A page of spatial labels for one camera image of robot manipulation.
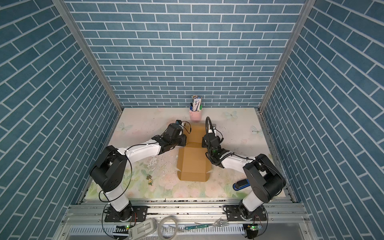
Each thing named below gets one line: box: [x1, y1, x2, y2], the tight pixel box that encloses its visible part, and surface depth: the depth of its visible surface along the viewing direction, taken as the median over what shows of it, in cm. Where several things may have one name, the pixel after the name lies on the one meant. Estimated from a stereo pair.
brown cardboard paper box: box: [176, 123, 211, 182], surface depth 91 cm
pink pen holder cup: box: [189, 109, 203, 122], surface depth 111 cm
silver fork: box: [194, 218, 230, 227], surface depth 72 cm
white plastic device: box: [128, 218, 157, 240], surface depth 68 cm
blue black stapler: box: [232, 178, 251, 191], surface depth 82 cm
